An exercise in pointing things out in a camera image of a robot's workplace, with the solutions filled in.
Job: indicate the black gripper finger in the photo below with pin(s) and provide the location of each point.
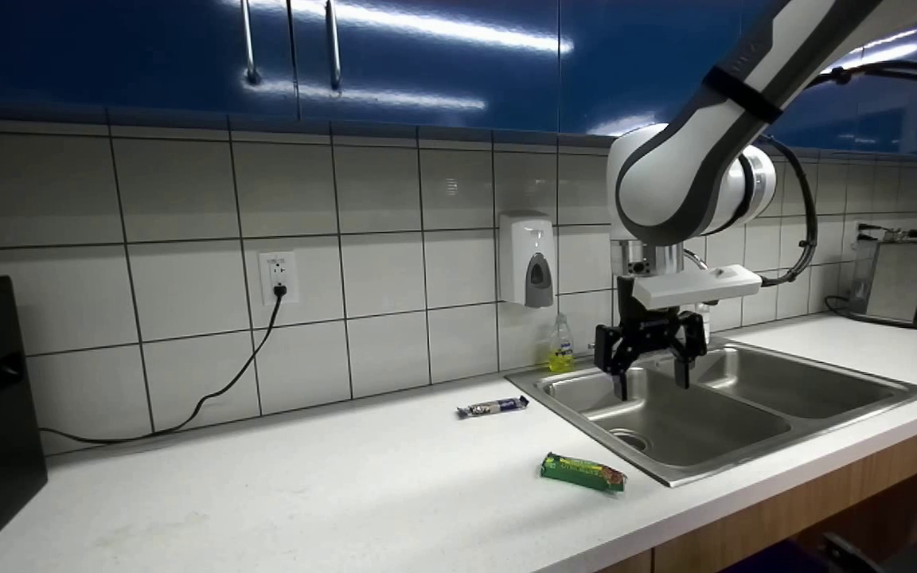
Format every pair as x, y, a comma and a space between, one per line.
615, 351
692, 338

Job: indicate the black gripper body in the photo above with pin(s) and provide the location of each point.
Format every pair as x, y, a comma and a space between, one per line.
650, 323

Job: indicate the green granola bar packet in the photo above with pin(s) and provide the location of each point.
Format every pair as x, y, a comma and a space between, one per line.
582, 471

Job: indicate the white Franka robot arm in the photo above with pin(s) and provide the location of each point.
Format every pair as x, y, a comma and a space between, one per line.
683, 179

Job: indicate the steel sink drain strainer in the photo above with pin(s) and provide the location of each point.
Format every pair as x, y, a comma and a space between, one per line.
630, 441

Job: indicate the stainless steel double sink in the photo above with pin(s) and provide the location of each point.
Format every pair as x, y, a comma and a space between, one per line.
764, 400

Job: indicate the yellow dish soap bottle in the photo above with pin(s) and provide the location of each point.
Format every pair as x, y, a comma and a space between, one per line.
559, 353

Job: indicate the dark marker pen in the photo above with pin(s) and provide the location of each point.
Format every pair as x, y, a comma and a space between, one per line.
491, 405

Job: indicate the wooden base cabinet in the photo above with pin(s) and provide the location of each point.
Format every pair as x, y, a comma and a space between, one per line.
798, 496

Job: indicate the silver countertop appliance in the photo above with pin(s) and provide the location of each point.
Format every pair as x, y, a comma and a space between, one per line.
891, 273

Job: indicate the blue cabinet door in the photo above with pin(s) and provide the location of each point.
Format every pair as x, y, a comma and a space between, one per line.
605, 64
859, 115
108, 51
427, 74

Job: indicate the black chair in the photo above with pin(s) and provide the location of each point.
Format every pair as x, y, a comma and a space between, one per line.
906, 558

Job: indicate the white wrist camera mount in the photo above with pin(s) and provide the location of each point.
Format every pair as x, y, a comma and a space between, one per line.
697, 287

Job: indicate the white wall soap dispenser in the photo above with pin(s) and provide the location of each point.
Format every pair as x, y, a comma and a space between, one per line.
523, 254

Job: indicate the white wall outlet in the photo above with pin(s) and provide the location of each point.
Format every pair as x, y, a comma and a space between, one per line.
277, 272

